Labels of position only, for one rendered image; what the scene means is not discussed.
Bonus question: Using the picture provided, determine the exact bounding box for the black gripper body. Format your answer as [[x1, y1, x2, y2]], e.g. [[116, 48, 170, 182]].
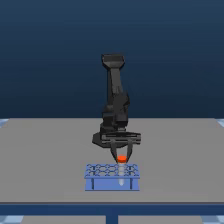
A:
[[92, 131, 142, 149]]

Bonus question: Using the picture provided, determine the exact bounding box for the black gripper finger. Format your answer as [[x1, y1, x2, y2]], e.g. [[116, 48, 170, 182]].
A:
[[109, 141, 120, 164], [125, 141, 136, 164]]

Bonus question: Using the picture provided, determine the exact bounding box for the clear orange-capped centrifuge tube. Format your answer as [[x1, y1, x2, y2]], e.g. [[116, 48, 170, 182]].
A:
[[116, 154, 128, 188]]

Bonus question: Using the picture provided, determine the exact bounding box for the blue tube rack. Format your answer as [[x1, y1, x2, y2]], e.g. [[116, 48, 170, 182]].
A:
[[84, 162, 141, 192]]

